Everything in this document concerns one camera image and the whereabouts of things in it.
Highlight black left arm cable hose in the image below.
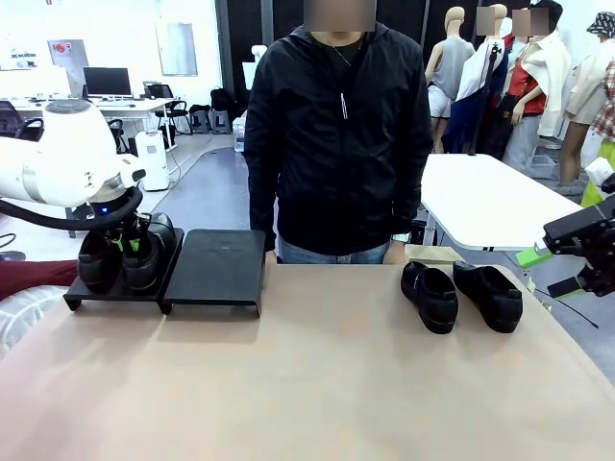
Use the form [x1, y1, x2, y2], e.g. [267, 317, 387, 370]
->
[0, 187, 145, 232]

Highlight white table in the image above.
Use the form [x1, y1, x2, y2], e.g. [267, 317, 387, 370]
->
[418, 153, 597, 252]

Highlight dark red cloth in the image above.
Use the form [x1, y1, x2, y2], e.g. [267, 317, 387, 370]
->
[0, 258, 81, 303]

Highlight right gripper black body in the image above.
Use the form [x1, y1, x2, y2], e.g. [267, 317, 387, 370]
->
[578, 194, 615, 297]

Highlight mannequin in white navy jacket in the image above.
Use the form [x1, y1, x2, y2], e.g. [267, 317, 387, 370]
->
[441, 4, 511, 158]

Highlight clear plastic crate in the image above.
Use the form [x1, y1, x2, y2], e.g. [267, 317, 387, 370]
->
[526, 154, 558, 182]

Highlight white mannequin bust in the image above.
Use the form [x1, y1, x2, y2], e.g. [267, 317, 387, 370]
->
[242, 45, 271, 92]

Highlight thin black wire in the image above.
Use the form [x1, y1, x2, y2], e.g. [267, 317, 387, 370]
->
[535, 287, 601, 329]

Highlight person's right forearm black sleeve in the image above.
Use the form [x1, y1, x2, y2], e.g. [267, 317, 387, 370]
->
[247, 158, 281, 254]

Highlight mannequin in grey tank top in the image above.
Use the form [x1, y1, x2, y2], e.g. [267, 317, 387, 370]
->
[426, 7, 476, 121]

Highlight person's left hand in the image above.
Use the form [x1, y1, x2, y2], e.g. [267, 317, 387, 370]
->
[383, 238, 409, 265]

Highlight black metal shoe stand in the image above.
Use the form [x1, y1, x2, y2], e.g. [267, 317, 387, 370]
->
[63, 226, 186, 316]
[162, 229, 268, 319]

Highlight plaid shirt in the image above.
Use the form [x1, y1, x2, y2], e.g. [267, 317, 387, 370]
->
[589, 61, 615, 145]

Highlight grey board red sticker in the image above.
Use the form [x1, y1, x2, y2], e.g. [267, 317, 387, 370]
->
[46, 39, 90, 96]

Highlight black computer monitor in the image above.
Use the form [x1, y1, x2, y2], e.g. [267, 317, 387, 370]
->
[83, 66, 133, 97]

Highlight black leather loafer shoe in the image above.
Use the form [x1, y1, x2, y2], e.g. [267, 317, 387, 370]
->
[452, 259, 524, 334]
[121, 210, 177, 294]
[76, 229, 124, 295]
[400, 260, 459, 336]

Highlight white office desk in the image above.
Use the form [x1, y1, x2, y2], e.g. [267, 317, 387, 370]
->
[0, 97, 177, 145]

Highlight small grey stool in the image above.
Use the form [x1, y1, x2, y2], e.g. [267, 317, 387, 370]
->
[188, 104, 212, 135]
[210, 109, 233, 135]

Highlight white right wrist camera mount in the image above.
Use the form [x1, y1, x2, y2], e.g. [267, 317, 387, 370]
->
[584, 159, 615, 194]

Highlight white air purifier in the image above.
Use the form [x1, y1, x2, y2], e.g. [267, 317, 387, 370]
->
[135, 130, 170, 193]

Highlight mannequin beige coat bucket hat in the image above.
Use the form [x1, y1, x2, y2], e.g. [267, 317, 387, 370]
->
[559, 12, 615, 186]

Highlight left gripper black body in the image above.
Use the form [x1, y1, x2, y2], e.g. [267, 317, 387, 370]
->
[98, 210, 145, 236]

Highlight mannequin red top cream jacket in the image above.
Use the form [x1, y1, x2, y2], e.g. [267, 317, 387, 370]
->
[499, 0, 573, 167]

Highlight white plastic bag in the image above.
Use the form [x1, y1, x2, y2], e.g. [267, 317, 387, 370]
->
[0, 282, 73, 361]

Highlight black office chair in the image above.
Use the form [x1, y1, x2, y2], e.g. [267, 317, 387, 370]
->
[108, 117, 130, 155]
[0, 100, 45, 143]
[145, 84, 193, 136]

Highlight person's left forearm black sleeve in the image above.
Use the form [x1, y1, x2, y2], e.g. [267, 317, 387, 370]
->
[389, 158, 433, 236]

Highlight yellow-green trousers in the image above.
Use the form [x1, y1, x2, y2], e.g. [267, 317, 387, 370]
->
[579, 140, 615, 208]

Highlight pale wall poster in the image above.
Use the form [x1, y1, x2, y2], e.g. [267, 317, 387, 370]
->
[154, 21, 199, 78]

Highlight person's blue jeans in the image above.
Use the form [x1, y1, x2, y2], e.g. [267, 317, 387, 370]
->
[277, 237, 391, 265]

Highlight person torso black jacket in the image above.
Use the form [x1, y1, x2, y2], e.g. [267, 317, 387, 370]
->
[242, 21, 433, 255]

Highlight black backpack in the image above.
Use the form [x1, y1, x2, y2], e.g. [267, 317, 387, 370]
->
[209, 86, 237, 127]

